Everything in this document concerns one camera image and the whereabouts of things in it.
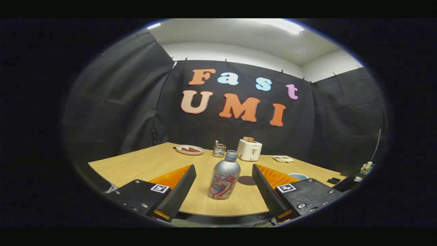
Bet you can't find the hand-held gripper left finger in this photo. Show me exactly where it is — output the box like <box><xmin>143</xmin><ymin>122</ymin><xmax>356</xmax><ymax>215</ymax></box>
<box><xmin>109</xmin><ymin>164</ymin><xmax>197</xmax><ymax>222</ymax></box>

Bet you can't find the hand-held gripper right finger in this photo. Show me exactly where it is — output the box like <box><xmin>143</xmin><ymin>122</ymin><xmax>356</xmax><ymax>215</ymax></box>
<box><xmin>252</xmin><ymin>163</ymin><xmax>343</xmax><ymax>224</ymax></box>

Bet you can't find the silver juice bottle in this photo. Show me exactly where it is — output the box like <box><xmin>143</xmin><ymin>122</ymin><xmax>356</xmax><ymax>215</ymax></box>
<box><xmin>208</xmin><ymin>150</ymin><xmax>241</xmax><ymax>200</ymax></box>

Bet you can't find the white toaster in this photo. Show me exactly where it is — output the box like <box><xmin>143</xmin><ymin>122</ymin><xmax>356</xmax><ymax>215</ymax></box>
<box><xmin>237</xmin><ymin>138</ymin><xmax>263</xmax><ymax>161</ymax></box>

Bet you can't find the wooden table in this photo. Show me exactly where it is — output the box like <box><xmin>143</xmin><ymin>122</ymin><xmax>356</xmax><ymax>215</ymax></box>
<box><xmin>88</xmin><ymin>142</ymin><xmax>347</xmax><ymax>217</ymax></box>

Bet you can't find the white plate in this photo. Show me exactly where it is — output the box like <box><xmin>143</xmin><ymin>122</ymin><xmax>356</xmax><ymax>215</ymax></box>
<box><xmin>175</xmin><ymin>145</ymin><xmax>205</xmax><ymax>155</ymax></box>

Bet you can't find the black backdrop cloth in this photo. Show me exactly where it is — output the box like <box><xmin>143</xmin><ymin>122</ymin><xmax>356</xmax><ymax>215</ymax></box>
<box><xmin>63</xmin><ymin>31</ymin><xmax>388</xmax><ymax>178</ymax></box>

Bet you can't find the metal wire caddy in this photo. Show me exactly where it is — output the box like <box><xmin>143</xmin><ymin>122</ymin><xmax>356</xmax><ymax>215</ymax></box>
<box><xmin>213</xmin><ymin>140</ymin><xmax>227</xmax><ymax>158</ymax></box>

